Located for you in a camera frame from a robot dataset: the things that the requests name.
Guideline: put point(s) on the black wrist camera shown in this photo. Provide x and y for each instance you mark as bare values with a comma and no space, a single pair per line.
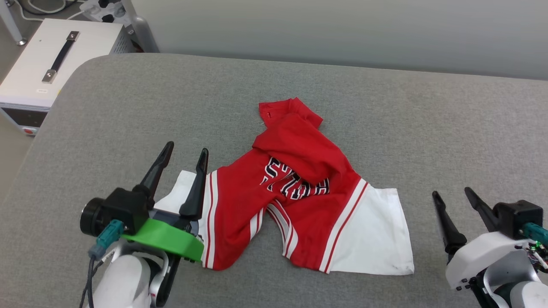
126,209
518,216

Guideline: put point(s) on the red and white jersey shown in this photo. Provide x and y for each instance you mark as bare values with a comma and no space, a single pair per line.
299,141

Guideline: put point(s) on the red round button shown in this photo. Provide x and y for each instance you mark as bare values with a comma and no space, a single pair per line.
29,131

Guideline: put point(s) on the white power strip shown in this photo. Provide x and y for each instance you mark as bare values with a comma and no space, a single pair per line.
100,10

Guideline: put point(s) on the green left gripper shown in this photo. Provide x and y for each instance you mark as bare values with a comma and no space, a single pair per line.
171,239

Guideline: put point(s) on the grey metal stand leg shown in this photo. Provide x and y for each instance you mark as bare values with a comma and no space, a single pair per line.
10,23

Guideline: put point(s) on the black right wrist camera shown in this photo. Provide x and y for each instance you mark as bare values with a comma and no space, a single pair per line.
518,216

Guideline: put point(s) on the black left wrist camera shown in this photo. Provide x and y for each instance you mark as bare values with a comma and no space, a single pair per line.
126,209

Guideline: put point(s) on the grey partition post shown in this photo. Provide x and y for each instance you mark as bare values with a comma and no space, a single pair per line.
143,30

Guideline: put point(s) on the white equipment box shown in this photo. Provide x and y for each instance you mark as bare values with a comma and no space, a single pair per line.
30,72

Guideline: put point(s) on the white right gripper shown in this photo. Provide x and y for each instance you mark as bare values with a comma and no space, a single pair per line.
479,256

